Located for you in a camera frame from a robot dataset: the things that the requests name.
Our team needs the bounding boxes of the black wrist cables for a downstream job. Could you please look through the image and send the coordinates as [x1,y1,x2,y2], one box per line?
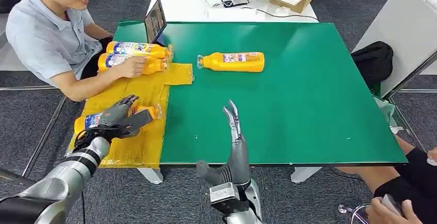
[73,125,137,150]

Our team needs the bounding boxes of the white side table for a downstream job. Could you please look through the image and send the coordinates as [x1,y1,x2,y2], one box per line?
[351,0,437,98]

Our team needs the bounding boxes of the large yellow plastic sheet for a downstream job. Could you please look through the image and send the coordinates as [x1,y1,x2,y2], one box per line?
[66,63,172,169]

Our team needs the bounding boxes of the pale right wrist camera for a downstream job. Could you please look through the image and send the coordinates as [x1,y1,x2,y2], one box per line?
[209,182,247,216]

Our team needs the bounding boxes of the orange drink bottle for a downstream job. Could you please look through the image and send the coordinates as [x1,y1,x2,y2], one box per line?
[196,51,265,73]
[97,52,169,76]
[74,104,164,135]
[106,41,174,60]

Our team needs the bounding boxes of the person's hand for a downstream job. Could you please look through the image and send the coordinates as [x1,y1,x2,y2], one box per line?
[119,56,147,79]

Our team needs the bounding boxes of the person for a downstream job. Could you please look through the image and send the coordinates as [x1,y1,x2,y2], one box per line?
[336,135,437,224]
[5,0,147,102]

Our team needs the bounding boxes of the small yellow plastic sheet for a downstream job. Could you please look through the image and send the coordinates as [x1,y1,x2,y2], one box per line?
[166,62,195,87]

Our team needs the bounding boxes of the black tablet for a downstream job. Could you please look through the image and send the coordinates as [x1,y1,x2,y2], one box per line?
[143,0,168,45]

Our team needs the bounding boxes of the black backpack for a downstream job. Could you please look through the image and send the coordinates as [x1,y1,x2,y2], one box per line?
[350,41,394,87]

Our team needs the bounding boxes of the white table leg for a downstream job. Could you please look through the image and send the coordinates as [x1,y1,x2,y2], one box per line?
[137,167,164,185]
[291,166,322,184]

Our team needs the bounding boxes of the green table mat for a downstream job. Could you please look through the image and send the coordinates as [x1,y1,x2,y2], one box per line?
[112,20,409,166]

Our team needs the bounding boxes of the pale green plastic bag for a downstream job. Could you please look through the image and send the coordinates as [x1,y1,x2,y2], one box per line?
[374,96,405,134]

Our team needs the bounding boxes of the metal floor rail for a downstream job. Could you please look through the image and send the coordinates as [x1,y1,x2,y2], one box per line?
[0,85,67,177]

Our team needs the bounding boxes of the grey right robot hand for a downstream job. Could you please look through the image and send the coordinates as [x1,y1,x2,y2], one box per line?
[195,99,253,187]

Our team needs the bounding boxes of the black cable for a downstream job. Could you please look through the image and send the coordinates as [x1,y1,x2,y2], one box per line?
[240,7,318,21]

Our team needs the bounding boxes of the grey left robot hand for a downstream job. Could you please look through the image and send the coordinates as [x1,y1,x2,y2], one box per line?
[97,94,154,140]

